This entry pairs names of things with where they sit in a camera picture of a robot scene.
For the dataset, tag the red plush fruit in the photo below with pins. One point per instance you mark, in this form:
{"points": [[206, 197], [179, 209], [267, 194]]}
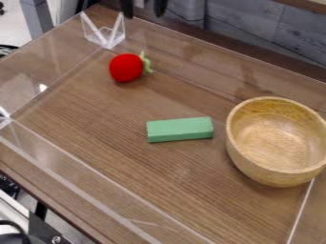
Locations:
{"points": [[128, 66]]}

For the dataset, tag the grey table leg post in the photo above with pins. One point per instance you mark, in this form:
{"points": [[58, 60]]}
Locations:
{"points": [[38, 17]]}

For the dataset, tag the green rectangular block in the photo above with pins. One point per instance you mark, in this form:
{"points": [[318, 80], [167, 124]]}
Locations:
{"points": [[179, 129]]}

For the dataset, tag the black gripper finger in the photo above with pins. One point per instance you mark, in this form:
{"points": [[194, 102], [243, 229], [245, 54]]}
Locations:
{"points": [[159, 6], [127, 8]]}

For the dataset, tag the black clamp bracket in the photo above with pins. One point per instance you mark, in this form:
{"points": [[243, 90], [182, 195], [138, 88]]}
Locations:
{"points": [[12, 234]]}

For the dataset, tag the wooden bowl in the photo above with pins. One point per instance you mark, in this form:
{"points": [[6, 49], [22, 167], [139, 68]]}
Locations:
{"points": [[275, 138]]}

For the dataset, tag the clear acrylic tray wall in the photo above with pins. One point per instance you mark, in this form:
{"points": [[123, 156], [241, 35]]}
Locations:
{"points": [[74, 142]]}

